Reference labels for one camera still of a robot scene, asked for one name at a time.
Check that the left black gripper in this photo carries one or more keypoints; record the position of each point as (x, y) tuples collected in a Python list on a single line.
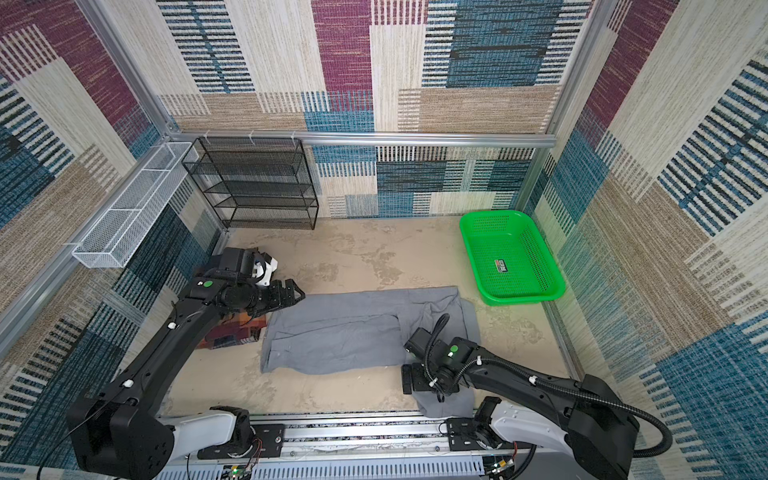
[(278, 300)]

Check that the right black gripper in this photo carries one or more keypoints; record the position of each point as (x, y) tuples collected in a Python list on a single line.
[(418, 382)]

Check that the grey long sleeve shirt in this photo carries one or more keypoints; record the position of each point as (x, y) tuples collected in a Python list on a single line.
[(359, 339)]

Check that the green plastic basket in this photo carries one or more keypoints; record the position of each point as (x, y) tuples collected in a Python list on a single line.
[(510, 260)]

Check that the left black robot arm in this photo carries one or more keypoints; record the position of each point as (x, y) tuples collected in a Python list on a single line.
[(118, 433)]

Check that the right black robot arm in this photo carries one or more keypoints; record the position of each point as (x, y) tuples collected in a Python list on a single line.
[(592, 426)]

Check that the folded plaid flannel shirt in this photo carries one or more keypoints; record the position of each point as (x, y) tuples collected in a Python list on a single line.
[(237, 329)]

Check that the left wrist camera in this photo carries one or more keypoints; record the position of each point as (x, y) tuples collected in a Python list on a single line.
[(263, 269)]

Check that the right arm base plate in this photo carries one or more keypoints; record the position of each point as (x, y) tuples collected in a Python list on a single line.
[(466, 434)]

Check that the aluminium front rail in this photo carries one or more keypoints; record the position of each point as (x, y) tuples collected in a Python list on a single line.
[(363, 437)]

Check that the aluminium rail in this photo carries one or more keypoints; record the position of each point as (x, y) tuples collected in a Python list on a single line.
[(363, 437), (381, 138)]

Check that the black wire shelf rack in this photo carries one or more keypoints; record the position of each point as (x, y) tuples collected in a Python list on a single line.
[(255, 182)]

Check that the aluminium back rail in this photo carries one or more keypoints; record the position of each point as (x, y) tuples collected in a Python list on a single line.
[(381, 138)]

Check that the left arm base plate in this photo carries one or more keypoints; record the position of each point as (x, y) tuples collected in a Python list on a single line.
[(267, 442)]

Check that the white wire mesh tray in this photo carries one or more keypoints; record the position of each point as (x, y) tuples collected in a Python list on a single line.
[(114, 238)]

